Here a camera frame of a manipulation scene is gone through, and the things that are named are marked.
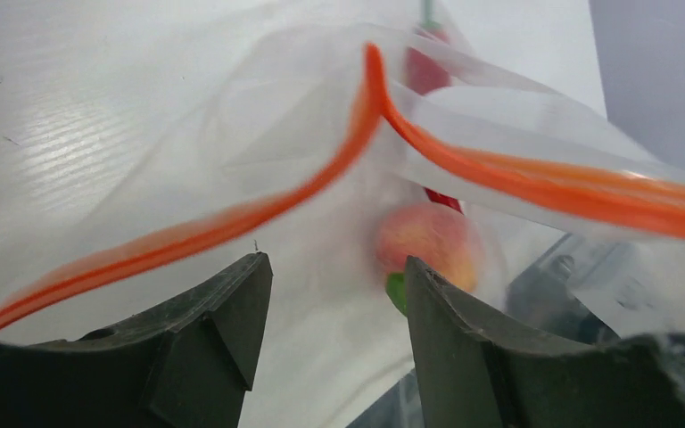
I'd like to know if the red fake fruit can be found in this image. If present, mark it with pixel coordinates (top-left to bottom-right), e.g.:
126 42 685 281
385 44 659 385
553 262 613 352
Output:
375 202 484 315

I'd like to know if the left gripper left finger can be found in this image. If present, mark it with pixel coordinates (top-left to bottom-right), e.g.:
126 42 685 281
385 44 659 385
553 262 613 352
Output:
0 252 273 427

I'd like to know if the clear zip top bag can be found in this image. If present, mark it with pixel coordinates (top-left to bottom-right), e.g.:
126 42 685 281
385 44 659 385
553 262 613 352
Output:
0 23 685 427

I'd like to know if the red fake chili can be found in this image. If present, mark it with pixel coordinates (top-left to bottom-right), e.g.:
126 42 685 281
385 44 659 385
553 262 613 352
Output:
404 0 463 213

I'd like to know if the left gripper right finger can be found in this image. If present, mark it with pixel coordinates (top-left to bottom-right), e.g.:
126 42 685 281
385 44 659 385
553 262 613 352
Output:
405 257 685 427

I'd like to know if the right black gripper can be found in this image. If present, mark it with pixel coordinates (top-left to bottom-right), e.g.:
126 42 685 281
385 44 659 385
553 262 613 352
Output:
505 234 619 344

